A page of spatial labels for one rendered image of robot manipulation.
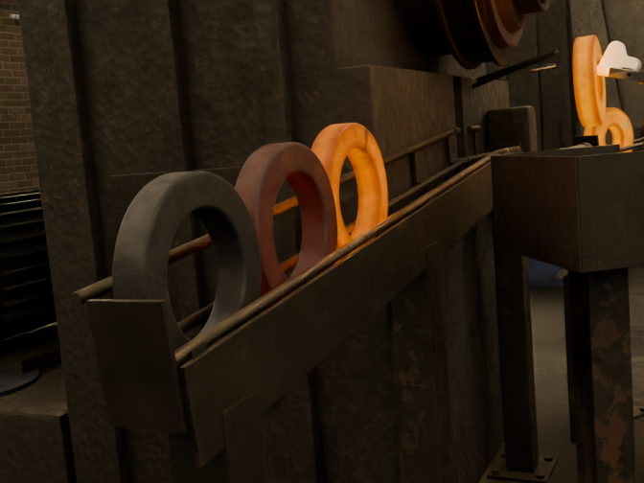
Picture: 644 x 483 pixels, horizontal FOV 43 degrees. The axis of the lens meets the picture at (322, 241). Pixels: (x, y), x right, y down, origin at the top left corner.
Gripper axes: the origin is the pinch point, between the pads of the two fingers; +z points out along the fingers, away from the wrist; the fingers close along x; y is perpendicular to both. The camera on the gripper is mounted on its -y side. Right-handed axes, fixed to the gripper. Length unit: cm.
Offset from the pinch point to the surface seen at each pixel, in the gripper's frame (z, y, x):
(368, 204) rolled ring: 17, -21, 50
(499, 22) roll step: 19.1, 6.1, -8.2
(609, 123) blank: 1, -12, -64
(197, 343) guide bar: 12, -26, 98
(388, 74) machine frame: 27.8, -5.4, 22.9
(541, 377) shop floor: 6, -91, -91
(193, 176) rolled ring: 17, -13, 93
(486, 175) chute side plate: 12.9, -20.9, 4.4
